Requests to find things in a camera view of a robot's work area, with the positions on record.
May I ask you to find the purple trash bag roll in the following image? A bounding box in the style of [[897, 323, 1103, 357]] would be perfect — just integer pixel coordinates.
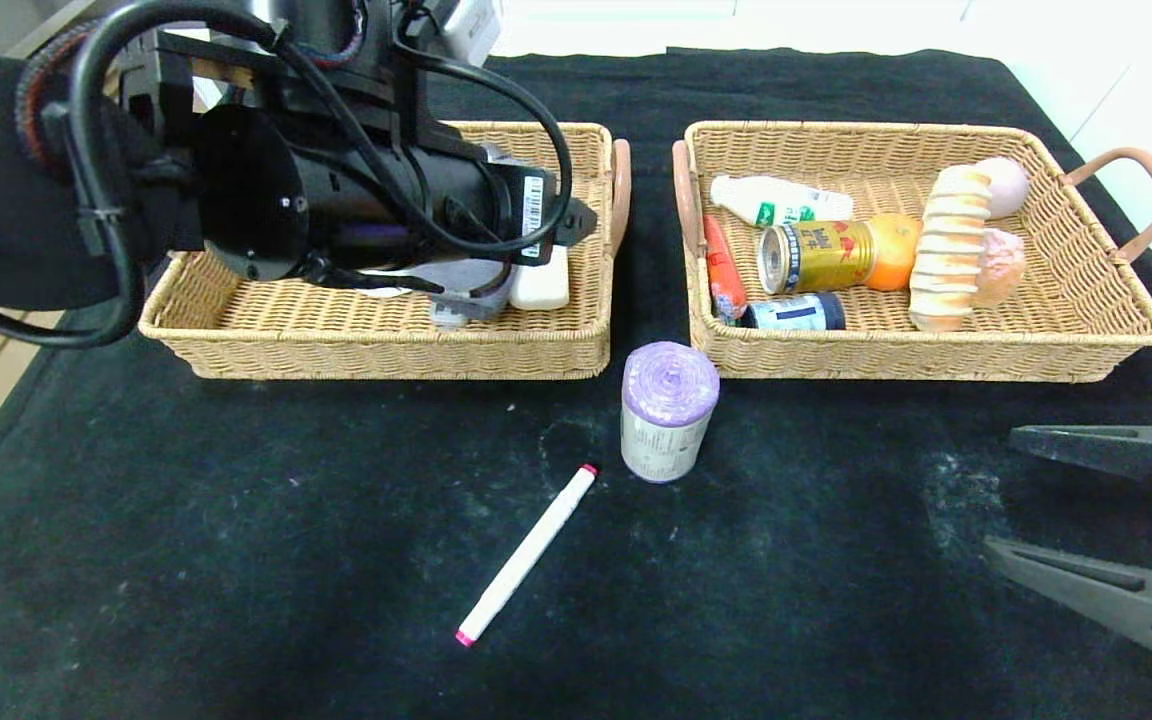
[[621, 341, 720, 484]]

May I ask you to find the white soap bar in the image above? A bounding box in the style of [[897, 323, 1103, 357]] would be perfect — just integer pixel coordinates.
[[508, 245, 571, 311]]

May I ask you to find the orange fruit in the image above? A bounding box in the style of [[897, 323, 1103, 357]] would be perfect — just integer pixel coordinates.
[[866, 213, 924, 293]]

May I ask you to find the dark blue small jar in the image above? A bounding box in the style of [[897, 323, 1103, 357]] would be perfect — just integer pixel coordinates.
[[742, 292, 847, 332]]

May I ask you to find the gold drink can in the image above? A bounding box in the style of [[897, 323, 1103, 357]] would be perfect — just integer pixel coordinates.
[[757, 220, 877, 296]]

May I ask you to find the white marker pen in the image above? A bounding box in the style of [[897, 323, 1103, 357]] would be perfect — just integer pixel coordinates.
[[455, 464, 599, 647]]

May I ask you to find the orange sausage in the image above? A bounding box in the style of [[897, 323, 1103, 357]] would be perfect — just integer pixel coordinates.
[[703, 213, 750, 323]]

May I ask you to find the wicker basket with food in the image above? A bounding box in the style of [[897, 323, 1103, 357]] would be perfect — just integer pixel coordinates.
[[673, 121, 1152, 384]]

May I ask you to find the brown round bun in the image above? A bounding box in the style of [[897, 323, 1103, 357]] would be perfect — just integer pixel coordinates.
[[976, 228, 1028, 307]]

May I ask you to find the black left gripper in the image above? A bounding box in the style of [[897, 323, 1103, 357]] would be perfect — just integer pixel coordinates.
[[416, 148, 598, 267]]

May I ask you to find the white table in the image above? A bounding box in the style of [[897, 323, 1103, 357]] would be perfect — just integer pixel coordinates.
[[476, 0, 1007, 59]]

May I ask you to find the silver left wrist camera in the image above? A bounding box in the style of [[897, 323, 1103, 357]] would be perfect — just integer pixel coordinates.
[[426, 0, 505, 67]]

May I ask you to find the wicker basket with daily items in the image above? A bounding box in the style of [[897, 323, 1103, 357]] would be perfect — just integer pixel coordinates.
[[139, 121, 632, 381]]

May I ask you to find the white milk drink bottle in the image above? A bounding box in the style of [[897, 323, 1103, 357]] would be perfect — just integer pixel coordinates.
[[710, 175, 854, 229]]

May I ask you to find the grey towel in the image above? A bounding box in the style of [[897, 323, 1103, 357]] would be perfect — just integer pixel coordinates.
[[414, 145, 519, 323]]

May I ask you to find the black left camera cable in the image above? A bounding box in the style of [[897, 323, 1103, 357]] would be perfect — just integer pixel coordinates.
[[0, 0, 577, 349]]

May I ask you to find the pale pink egg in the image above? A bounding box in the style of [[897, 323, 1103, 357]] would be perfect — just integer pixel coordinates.
[[976, 158, 1031, 219]]

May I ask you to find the striped bread loaf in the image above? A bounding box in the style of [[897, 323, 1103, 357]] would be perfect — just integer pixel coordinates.
[[908, 165, 995, 333]]

